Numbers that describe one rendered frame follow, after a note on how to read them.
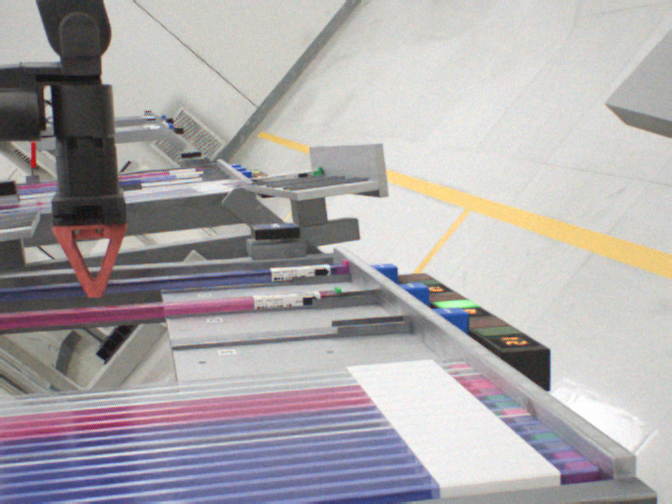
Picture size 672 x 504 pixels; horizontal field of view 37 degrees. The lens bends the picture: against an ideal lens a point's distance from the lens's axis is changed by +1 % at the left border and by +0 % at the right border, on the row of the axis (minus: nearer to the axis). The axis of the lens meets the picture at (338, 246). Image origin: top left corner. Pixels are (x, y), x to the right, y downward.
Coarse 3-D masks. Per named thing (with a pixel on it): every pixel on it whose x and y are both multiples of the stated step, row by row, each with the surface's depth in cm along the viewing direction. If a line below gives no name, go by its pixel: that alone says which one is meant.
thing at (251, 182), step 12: (240, 180) 144; (252, 180) 144; (264, 180) 145; (144, 192) 141; (156, 192) 141; (168, 192) 141; (180, 192) 142; (192, 192) 142; (204, 192) 143; (48, 204) 137; (0, 216) 136
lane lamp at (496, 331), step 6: (474, 330) 85; (480, 330) 85; (486, 330) 85; (492, 330) 85; (498, 330) 85; (504, 330) 85; (510, 330) 85; (516, 330) 84; (486, 336) 83; (492, 336) 83; (498, 336) 83
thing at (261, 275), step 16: (224, 272) 101; (240, 272) 101; (256, 272) 101; (336, 272) 103; (0, 288) 97; (16, 288) 97; (32, 288) 97; (48, 288) 97; (64, 288) 98; (80, 288) 98; (112, 288) 99; (128, 288) 99; (144, 288) 99; (160, 288) 100
